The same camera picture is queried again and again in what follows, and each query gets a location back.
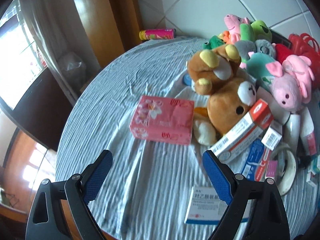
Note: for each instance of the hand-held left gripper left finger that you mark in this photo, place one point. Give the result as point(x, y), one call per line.
point(98, 177)

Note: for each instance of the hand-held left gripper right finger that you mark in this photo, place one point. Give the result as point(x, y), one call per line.
point(216, 177)

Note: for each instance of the pink floral tissue packet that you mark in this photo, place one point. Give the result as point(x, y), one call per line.
point(160, 120)
point(308, 135)

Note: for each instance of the round wooden desktop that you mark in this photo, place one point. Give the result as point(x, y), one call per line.
point(65, 213)

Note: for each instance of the white blue medicine box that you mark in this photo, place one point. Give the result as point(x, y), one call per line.
point(202, 205)

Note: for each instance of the blue red white box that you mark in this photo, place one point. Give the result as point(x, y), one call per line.
point(255, 155)

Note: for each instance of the red white medicine box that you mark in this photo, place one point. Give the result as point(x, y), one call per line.
point(240, 132)

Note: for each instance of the small pink white box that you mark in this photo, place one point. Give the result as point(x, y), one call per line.
point(271, 168)

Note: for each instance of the brown bear plush white ears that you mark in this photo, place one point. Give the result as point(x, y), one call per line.
point(225, 105)

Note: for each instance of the white roll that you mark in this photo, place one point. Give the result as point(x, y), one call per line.
point(293, 127)

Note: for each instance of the pale blue striped tablecloth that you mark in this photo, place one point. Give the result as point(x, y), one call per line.
point(112, 80)

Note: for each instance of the small blue round tin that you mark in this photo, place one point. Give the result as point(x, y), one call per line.
point(186, 80)

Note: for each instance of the large pink pig plush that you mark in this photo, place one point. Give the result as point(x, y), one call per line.
point(285, 90)

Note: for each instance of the clear plastic bag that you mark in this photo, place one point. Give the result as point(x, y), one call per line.
point(72, 67)

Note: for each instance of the teal plush toy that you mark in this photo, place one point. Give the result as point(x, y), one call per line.
point(260, 65)

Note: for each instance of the grey koala plush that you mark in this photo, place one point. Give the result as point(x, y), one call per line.
point(250, 47)

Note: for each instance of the small green frog plush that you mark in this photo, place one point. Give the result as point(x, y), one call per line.
point(213, 42)

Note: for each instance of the orange plush toy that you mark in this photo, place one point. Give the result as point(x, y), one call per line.
point(231, 38)

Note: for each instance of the red plush toy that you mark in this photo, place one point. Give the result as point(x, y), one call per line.
point(283, 52)

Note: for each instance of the light green plush toy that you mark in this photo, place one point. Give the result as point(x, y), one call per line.
point(246, 31)

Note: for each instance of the black box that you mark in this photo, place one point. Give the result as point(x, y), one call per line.
point(281, 38)

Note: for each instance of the pink cylindrical can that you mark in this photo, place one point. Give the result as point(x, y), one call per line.
point(157, 34)

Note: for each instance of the pink pig plush red dress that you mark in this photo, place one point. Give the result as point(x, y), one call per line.
point(232, 22)

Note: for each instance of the window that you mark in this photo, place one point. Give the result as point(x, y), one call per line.
point(15, 42)

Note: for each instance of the red toy suitcase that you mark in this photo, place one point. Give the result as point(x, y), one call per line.
point(306, 45)

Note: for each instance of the white curtain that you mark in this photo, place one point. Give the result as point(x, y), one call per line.
point(40, 17)

